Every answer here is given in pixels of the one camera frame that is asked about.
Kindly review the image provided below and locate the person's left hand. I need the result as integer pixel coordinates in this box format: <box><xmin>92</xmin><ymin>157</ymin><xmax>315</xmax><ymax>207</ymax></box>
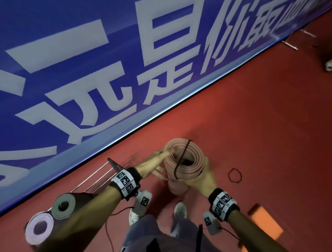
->
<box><xmin>135</xmin><ymin>150</ymin><xmax>172</xmax><ymax>180</ymax></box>

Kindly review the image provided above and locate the person's right hand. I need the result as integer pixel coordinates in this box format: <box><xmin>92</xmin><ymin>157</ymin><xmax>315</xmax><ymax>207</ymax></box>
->
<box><xmin>181</xmin><ymin>157</ymin><xmax>218</xmax><ymax>199</ymax></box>

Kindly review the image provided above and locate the black elastic band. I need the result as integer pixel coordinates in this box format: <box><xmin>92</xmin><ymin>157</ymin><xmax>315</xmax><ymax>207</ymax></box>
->
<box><xmin>174</xmin><ymin>140</ymin><xmax>193</xmax><ymax>180</ymax></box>
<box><xmin>228</xmin><ymin>168</ymin><xmax>242</xmax><ymax>183</ymax></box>

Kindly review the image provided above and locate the peach yoga mat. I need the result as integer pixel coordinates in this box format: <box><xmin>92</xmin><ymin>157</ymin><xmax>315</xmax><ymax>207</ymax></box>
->
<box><xmin>164</xmin><ymin>138</ymin><xmax>205</xmax><ymax>195</ymax></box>

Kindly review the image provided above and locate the orange foam block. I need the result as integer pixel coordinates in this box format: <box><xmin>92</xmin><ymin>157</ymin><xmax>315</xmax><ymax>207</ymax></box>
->
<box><xmin>248</xmin><ymin>204</ymin><xmax>284</xmax><ymax>241</ymax></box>

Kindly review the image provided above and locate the green yoga mat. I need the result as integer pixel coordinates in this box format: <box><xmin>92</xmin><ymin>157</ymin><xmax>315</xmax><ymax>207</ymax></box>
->
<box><xmin>52</xmin><ymin>193</ymin><xmax>76</xmax><ymax>220</ymax></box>

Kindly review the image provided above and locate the lilac yoga mat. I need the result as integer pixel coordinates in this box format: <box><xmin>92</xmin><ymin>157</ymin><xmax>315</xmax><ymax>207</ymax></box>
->
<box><xmin>25</xmin><ymin>210</ymin><xmax>55</xmax><ymax>246</ymax></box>

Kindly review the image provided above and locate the person's left forearm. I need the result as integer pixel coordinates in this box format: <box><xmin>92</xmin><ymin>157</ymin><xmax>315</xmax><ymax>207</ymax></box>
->
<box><xmin>34</xmin><ymin>186</ymin><xmax>122</xmax><ymax>252</ymax></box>

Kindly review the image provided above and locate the person's right forearm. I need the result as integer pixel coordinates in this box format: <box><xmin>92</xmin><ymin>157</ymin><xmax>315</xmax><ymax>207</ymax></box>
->
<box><xmin>227</xmin><ymin>209</ymin><xmax>286</xmax><ymax>252</ymax></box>

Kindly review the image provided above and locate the person's white shoe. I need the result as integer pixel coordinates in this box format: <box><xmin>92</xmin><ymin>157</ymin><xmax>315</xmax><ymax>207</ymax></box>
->
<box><xmin>174</xmin><ymin>202</ymin><xmax>187</xmax><ymax>221</ymax></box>
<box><xmin>129</xmin><ymin>207</ymin><xmax>140</xmax><ymax>226</ymax></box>

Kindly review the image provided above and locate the silver metal stand foot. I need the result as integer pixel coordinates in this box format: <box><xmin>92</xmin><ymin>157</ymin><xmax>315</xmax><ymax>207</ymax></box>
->
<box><xmin>281</xmin><ymin>39</ymin><xmax>299</xmax><ymax>50</ymax></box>
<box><xmin>299</xmin><ymin>28</ymin><xmax>317</xmax><ymax>38</ymax></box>

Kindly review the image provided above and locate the black cable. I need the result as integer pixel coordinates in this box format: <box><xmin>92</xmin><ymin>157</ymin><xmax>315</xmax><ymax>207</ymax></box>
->
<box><xmin>105</xmin><ymin>206</ymin><xmax>134</xmax><ymax>252</ymax></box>
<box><xmin>220</xmin><ymin>226</ymin><xmax>240</xmax><ymax>241</ymax></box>

